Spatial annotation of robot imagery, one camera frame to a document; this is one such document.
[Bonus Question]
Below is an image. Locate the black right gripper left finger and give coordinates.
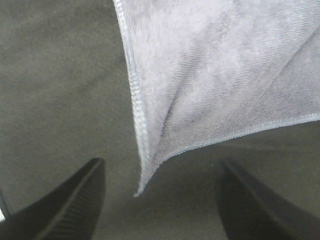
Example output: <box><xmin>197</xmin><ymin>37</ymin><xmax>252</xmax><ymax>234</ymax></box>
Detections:
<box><xmin>0</xmin><ymin>158</ymin><xmax>105</xmax><ymax>240</ymax></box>

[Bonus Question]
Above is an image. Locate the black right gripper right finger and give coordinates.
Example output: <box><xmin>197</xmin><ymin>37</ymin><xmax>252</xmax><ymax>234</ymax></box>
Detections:
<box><xmin>216</xmin><ymin>158</ymin><xmax>320</xmax><ymax>240</ymax></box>

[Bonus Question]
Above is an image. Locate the grey microfibre towel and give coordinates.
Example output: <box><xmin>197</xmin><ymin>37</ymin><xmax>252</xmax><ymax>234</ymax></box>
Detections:
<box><xmin>113</xmin><ymin>0</ymin><xmax>320</xmax><ymax>195</ymax></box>

